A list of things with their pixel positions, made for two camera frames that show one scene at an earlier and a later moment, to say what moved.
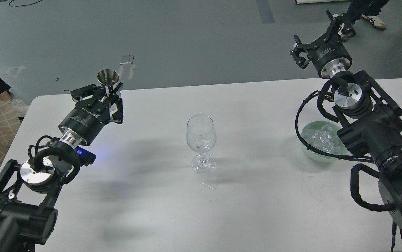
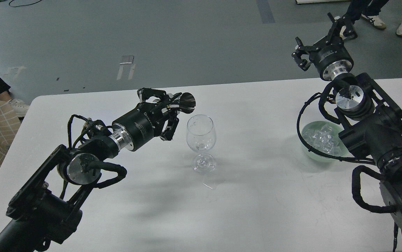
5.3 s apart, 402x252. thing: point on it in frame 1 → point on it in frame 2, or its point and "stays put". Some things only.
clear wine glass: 201,137 stays put
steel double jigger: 108,78 → 187,103
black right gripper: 330,47 stays put
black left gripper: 89,116 → 137,129
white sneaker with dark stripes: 375,20 stays put
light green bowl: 323,136 stays put
